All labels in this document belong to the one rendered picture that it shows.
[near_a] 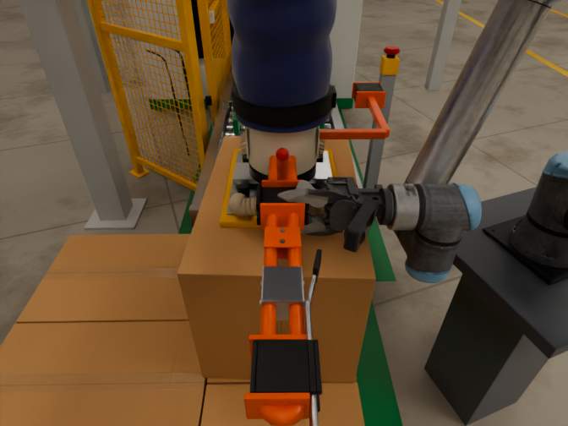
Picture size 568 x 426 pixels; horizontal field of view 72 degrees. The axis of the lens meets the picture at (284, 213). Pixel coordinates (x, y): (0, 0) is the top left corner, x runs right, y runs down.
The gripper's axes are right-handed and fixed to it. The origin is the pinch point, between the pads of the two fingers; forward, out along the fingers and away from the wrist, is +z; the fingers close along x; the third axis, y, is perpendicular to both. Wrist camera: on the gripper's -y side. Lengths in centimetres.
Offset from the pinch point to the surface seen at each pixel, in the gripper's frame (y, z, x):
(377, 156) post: 118, -51, -55
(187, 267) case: -1.4, 19.6, -13.1
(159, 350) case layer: 6, 34, -53
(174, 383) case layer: -4, 28, -53
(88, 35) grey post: 344, 180, -53
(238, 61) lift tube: 22.4, 9.0, 20.9
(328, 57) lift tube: 23.2, -8.9, 21.6
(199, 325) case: -3.1, 18.7, -30.2
